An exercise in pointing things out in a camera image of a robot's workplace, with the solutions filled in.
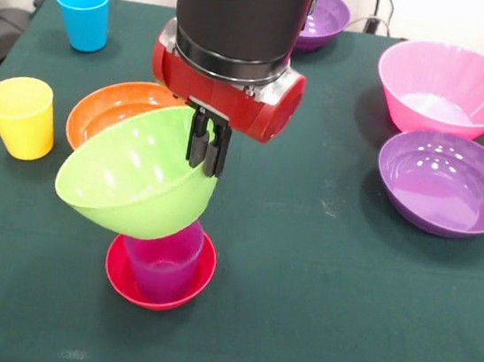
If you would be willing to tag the yellow plastic cup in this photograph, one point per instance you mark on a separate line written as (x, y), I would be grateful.
(21, 129)

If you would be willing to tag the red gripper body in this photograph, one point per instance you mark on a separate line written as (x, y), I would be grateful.
(226, 98)

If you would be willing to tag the blue plastic cup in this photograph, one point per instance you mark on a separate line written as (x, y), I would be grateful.
(84, 22)

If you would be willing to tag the pink large bowl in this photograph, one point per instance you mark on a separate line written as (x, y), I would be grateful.
(445, 92)

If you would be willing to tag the purple plastic cup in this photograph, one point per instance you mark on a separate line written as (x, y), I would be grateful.
(163, 273)

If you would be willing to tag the purple wide shallow bowl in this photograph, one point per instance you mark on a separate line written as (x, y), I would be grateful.
(446, 185)

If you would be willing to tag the purple rounded deep bowl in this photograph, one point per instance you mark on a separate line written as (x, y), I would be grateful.
(328, 18)

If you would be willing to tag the dark green table cloth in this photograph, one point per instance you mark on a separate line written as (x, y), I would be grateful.
(340, 314)

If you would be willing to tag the orange wide shallow bowl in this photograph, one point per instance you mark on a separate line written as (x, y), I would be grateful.
(100, 109)

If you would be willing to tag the green bowl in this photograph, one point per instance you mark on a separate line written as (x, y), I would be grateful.
(132, 202)

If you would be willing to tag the black power plug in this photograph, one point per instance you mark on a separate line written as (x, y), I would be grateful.
(372, 25)

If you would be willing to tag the black small knob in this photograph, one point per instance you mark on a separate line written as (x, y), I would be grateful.
(38, 1)

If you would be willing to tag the red small bowl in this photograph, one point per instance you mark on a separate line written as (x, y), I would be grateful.
(116, 271)

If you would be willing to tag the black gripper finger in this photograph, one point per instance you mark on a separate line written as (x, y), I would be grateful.
(216, 155)
(197, 144)

